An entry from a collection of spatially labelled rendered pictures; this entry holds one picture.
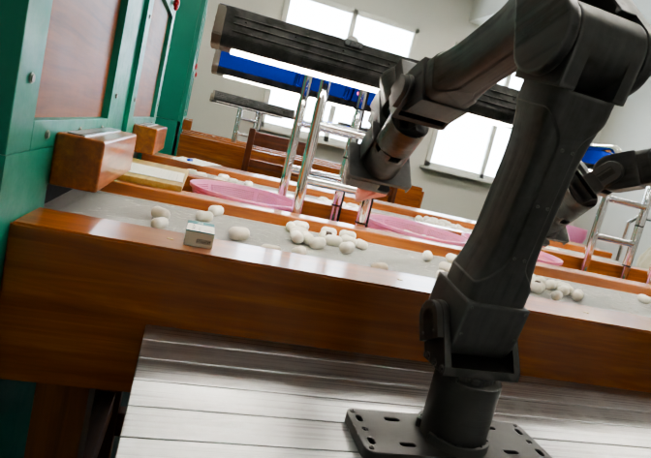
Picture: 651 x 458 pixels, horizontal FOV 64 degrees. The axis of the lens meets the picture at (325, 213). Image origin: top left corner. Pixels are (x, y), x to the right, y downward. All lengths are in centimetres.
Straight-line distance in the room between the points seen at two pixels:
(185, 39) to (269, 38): 269
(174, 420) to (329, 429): 14
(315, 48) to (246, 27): 12
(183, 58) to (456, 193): 423
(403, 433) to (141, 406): 24
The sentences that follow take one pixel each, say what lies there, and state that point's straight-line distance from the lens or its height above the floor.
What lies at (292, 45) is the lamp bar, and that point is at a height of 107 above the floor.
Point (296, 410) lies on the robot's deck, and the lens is 53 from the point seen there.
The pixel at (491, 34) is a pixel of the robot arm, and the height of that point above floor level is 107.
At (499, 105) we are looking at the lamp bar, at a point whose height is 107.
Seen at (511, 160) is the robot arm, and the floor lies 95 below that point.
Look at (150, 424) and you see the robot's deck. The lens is 48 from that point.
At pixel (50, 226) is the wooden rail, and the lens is 65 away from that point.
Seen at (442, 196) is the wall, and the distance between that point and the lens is 672.
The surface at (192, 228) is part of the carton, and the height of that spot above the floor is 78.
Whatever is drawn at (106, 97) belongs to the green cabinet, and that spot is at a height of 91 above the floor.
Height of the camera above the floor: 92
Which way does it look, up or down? 8 degrees down
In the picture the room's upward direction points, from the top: 13 degrees clockwise
